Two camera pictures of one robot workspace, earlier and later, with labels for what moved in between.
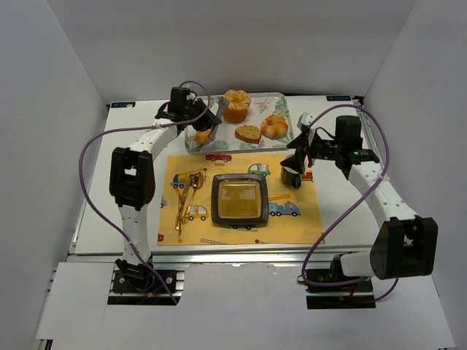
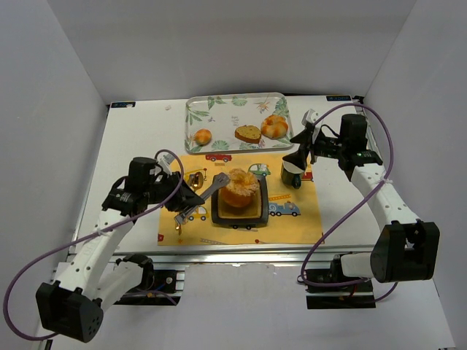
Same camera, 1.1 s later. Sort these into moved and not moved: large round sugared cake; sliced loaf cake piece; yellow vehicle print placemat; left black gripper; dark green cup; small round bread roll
Moved: left black gripper; large round sugared cake
Not moved: small round bread roll; yellow vehicle print placemat; sliced loaf cake piece; dark green cup
